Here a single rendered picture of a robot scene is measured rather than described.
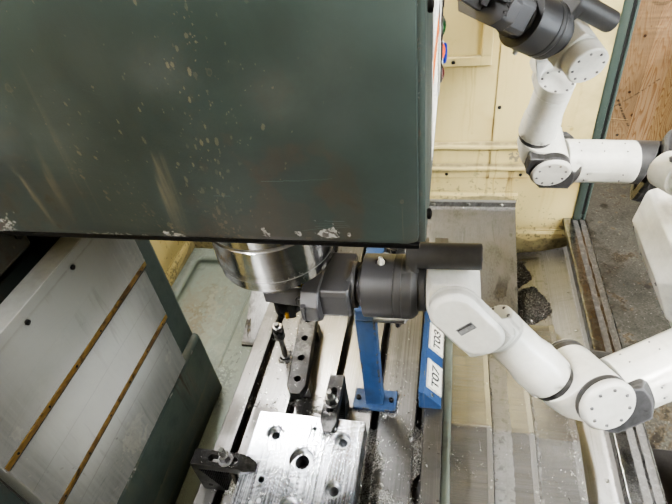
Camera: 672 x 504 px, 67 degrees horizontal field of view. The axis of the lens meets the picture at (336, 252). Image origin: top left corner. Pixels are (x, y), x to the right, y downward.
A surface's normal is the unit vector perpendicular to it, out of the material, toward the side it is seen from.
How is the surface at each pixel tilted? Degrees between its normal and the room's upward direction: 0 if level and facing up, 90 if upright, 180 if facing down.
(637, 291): 0
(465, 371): 7
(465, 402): 7
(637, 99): 90
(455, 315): 84
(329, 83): 90
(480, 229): 24
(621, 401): 68
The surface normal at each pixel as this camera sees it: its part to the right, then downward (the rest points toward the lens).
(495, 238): -0.18, -0.41
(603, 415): 0.10, 0.30
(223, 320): -0.11, -0.75
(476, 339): -0.20, 0.57
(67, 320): 0.98, 0.04
